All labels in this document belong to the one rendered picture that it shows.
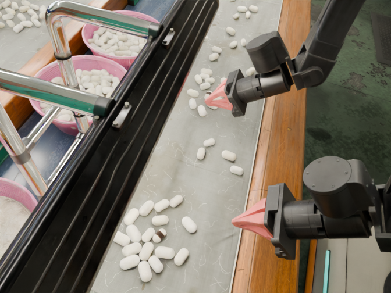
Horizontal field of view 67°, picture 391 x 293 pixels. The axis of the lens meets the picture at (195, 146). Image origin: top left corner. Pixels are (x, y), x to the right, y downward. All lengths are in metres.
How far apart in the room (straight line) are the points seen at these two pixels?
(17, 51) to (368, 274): 1.39
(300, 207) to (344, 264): 0.83
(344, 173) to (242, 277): 0.31
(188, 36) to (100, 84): 0.50
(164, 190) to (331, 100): 1.79
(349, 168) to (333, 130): 1.70
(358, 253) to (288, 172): 0.66
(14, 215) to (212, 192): 0.42
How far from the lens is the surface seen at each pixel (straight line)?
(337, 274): 1.26
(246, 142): 0.79
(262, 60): 0.62
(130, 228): 0.62
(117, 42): 1.08
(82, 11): 0.45
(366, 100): 2.47
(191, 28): 0.49
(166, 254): 0.60
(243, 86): 0.67
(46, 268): 0.26
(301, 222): 0.46
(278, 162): 0.75
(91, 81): 0.93
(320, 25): 0.63
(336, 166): 0.40
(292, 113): 0.88
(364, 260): 1.34
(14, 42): 1.12
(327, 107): 2.22
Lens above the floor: 1.33
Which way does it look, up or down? 52 degrees down
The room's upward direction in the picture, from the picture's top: 11 degrees clockwise
